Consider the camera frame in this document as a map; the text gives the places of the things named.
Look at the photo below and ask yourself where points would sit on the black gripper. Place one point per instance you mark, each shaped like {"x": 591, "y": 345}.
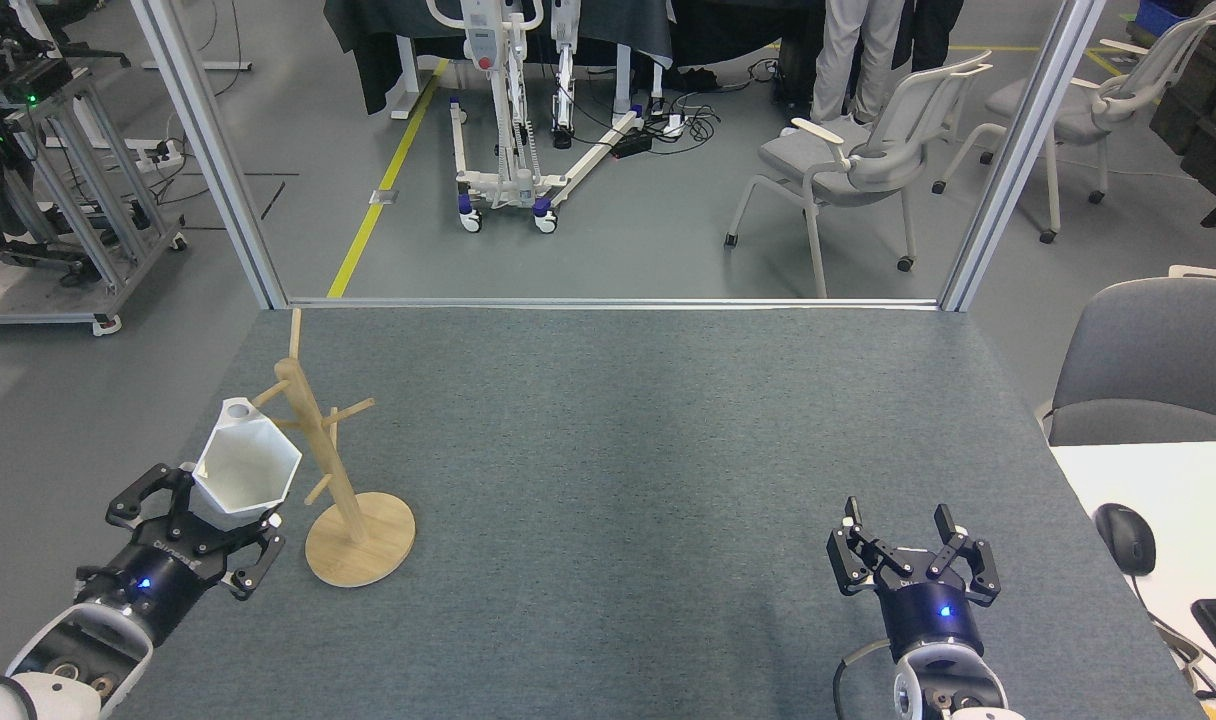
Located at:
{"x": 933, "y": 615}
{"x": 158, "y": 585}

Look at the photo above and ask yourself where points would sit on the white hexagonal cup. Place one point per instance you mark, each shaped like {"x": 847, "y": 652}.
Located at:
{"x": 243, "y": 470}

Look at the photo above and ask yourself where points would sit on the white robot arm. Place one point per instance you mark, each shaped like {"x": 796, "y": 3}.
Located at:
{"x": 68, "y": 660}
{"x": 943, "y": 690}

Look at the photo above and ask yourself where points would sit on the wooden cup rack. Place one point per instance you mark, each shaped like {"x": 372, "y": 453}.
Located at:
{"x": 363, "y": 545}

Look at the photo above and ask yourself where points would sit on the dark storage crates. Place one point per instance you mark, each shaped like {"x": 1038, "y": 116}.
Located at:
{"x": 1213, "y": 140}

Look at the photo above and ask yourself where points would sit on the black computer mouse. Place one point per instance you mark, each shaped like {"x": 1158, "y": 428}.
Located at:
{"x": 1128, "y": 538}

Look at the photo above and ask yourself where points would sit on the white desk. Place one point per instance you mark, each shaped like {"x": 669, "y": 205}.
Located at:
{"x": 1188, "y": 500}

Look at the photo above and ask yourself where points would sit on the dark grey office chair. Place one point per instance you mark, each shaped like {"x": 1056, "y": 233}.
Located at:
{"x": 1158, "y": 350}

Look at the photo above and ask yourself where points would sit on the silver floor plate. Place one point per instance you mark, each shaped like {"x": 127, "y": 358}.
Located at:
{"x": 384, "y": 197}

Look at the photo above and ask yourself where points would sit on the white floor power strip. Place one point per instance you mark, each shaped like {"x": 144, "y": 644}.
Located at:
{"x": 158, "y": 152}

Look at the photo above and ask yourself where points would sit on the white wheeled stand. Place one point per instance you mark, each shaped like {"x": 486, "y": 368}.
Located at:
{"x": 513, "y": 185}

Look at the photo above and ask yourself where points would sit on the black power strip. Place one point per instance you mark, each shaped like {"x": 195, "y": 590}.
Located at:
{"x": 631, "y": 145}

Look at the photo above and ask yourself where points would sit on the table with dark cloth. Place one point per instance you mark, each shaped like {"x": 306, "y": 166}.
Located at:
{"x": 368, "y": 40}

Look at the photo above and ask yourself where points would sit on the person in light trousers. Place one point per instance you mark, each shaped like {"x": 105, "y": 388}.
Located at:
{"x": 838, "y": 60}

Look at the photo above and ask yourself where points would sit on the person in black trousers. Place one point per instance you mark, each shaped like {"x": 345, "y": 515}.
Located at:
{"x": 933, "y": 30}

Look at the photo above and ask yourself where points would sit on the blue bin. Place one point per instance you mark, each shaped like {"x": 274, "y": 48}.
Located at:
{"x": 1163, "y": 15}

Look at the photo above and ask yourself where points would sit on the aluminium frame cart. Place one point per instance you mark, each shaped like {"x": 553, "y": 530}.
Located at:
{"x": 28, "y": 290}

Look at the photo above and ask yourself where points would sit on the silver aluminium post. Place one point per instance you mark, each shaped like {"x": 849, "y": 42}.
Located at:
{"x": 208, "y": 150}
{"x": 1018, "y": 160}

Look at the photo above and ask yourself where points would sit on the grey chair white frame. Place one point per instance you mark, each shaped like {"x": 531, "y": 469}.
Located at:
{"x": 1078, "y": 115}
{"x": 828, "y": 165}

